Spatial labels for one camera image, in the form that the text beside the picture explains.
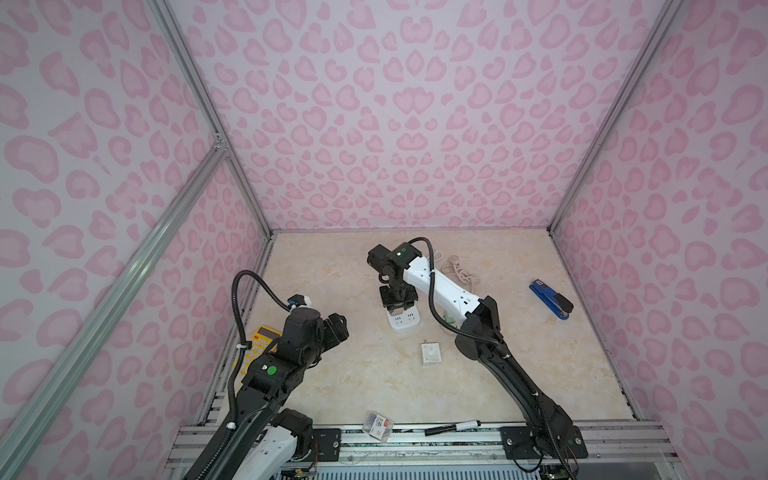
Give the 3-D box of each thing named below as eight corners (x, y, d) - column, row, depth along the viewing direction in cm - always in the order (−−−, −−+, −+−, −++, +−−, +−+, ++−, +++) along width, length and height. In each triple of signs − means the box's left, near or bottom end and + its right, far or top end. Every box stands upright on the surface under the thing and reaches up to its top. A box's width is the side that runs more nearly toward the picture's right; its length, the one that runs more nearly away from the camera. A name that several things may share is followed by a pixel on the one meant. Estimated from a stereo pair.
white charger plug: (422, 363, 88) (422, 359, 86) (421, 346, 91) (421, 342, 89) (441, 363, 88) (442, 359, 86) (439, 346, 91) (440, 342, 89)
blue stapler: (562, 321, 97) (568, 314, 93) (528, 289, 105) (533, 281, 102) (571, 316, 98) (577, 308, 95) (537, 284, 107) (542, 276, 103)
